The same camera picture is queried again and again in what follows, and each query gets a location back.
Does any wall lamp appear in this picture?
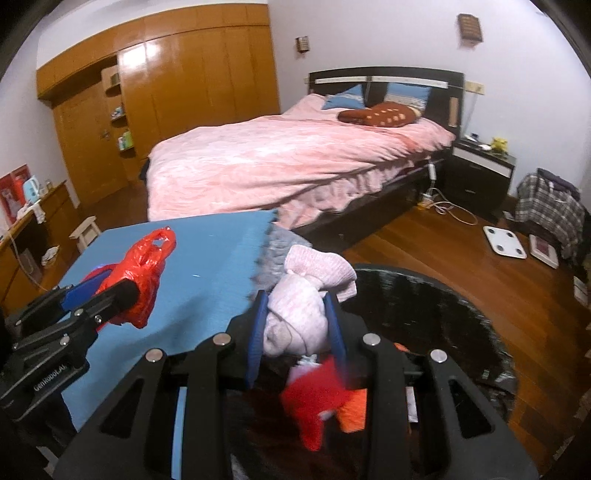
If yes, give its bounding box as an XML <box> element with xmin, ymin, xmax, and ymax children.
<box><xmin>295</xmin><ymin>36</ymin><xmax>310</xmax><ymax>54</ymax></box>
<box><xmin>457</xmin><ymin>13</ymin><xmax>483</xmax><ymax>45</ymax></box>

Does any brown dotted cushion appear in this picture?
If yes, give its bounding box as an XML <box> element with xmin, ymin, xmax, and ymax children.
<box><xmin>338</xmin><ymin>102</ymin><xmax>422</xmax><ymax>128</ymax></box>

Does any red picture frame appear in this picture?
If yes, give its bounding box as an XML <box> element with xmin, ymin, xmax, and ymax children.
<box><xmin>0</xmin><ymin>164</ymin><xmax>31</xmax><ymax>225</ymax></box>

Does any small white stool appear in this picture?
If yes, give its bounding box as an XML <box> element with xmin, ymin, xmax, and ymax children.
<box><xmin>69</xmin><ymin>216</ymin><xmax>102</xmax><ymax>253</ymax></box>

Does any white charger cable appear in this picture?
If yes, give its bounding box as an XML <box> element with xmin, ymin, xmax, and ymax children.
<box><xmin>417</xmin><ymin>163</ymin><xmax>479</xmax><ymax>227</ymax></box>

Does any wooden side desk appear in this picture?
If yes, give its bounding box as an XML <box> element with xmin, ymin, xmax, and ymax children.
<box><xmin>0</xmin><ymin>183</ymin><xmax>80</xmax><ymax>316</ymax></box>

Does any left wall lamp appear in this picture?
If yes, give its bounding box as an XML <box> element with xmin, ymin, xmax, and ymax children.
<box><xmin>295</xmin><ymin>36</ymin><xmax>310</xmax><ymax>54</ymax></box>

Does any black lined trash bin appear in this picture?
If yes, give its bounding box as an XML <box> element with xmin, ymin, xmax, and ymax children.
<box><xmin>225</xmin><ymin>263</ymin><xmax>518</xmax><ymax>480</ymax></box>

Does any dark nightstand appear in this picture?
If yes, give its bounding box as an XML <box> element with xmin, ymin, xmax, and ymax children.
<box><xmin>443</xmin><ymin>140</ymin><xmax>516</xmax><ymax>222</ymax></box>

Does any wooden wardrobe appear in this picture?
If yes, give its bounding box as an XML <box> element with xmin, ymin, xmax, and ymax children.
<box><xmin>36</xmin><ymin>1</ymin><xmax>280</xmax><ymax>206</ymax></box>

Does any blue pillow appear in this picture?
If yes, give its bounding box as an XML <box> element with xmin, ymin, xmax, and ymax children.
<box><xmin>384</xmin><ymin>82</ymin><xmax>432</xmax><ymax>112</ymax></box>
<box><xmin>322</xmin><ymin>84</ymin><xmax>366</xmax><ymax>110</ymax></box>

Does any blue electric kettle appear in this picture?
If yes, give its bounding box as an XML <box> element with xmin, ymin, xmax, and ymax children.
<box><xmin>23</xmin><ymin>176</ymin><xmax>42</xmax><ymax>205</ymax></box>

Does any right wall lamp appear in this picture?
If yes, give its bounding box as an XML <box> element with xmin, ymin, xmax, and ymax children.
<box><xmin>457</xmin><ymin>13</ymin><xmax>483</xmax><ymax>45</ymax></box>

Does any plaid bag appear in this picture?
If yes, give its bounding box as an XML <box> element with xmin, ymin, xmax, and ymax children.
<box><xmin>514</xmin><ymin>173</ymin><xmax>586</xmax><ymax>259</ymax></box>

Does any pink covered bed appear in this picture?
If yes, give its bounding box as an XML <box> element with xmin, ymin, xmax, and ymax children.
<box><xmin>146</xmin><ymin>94</ymin><xmax>455</xmax><ymax>229</ymax></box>

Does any pink sock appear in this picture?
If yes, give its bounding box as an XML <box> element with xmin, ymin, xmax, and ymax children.
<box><xmin>263</xmin><ymin>245</ymin><xmax>356</xmax><ymax>357</ymax></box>

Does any blue table cloth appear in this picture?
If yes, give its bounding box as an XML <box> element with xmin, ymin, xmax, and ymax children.
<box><xmin>53</xmin><ymin>210</ymin><xmax>276</xmax><ymax>479</ymax></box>

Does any right blue pillow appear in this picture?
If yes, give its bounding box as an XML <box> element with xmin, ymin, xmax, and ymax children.
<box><xmin>384</xmin><ymin>82</ymin><xmax>432</xmax><ymax>112</ymax></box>

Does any red sock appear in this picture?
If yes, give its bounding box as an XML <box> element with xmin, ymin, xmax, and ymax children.
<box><xmin>280</xmin><ymin>356</ymin><xmax>353</xmax><ymax>452</ymax></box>

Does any left blue pillow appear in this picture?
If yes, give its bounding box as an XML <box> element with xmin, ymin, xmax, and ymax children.
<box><xmin>322</xmin><ymin>84</ymin><xmax>366</xmax><ymax>110</ymax></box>

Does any yellow plush toy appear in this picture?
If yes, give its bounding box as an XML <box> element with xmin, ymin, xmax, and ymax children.
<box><xmin>490</xmin><ymin>137</ymin><xmax>508</xmax><ymax>155</ymax></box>

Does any dark wooden headboard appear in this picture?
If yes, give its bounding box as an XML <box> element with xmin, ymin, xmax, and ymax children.
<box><xmin>307</xmin><ymin>66</ymin><xmax>465</xmax><ymax>139</ymax></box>

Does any white bathroom scale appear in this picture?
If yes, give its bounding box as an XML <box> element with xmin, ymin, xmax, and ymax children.
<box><xmin>483</xmin><ymin>226</ymin><xmax>527</xmax><ymax>260</ymax></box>

